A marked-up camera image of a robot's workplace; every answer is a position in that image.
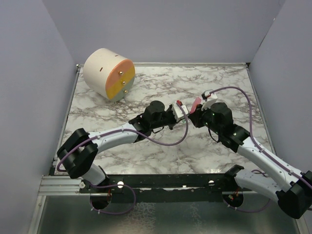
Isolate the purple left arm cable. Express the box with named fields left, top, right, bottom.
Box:
left=56, top=104, right=189, bottom=215

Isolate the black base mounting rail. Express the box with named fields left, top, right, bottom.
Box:
left=80, top=165, right=243, bottom=203

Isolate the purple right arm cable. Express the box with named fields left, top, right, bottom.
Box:
left=209, top=86, right=312, bottom=213

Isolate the cream cylinder with coloured face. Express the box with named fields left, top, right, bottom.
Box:
left=83, top=48, right=136, bottom=102

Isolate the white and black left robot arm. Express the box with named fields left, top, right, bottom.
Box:
left=56, top=101, right=189, bottom=193

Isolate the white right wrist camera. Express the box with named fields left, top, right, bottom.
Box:
left=201, top=90, right=218, bottom=111

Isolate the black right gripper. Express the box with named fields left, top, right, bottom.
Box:
left=189, top=102, right=222, bottom=135

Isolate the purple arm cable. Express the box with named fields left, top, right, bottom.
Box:
left=56, top=104, right=189, bottom=215
left=209, top=86, right=312, bottom=213

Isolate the pink strap keyring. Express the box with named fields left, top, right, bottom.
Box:
left=190, top=97, right=202, bottom=114

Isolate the aluminium table frame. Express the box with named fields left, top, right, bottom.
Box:
left=29, top=64, right=309, bottom=234

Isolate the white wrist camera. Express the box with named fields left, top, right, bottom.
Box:
left=201, top=90, right=218, bottom=111
left=172, top=100, right=189, bottom=122

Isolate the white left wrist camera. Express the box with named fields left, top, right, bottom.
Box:
left=172, top=100, right=189, bottom=122

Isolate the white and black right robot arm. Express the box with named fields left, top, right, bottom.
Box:
left=188, top=102, right=312, bottom=219

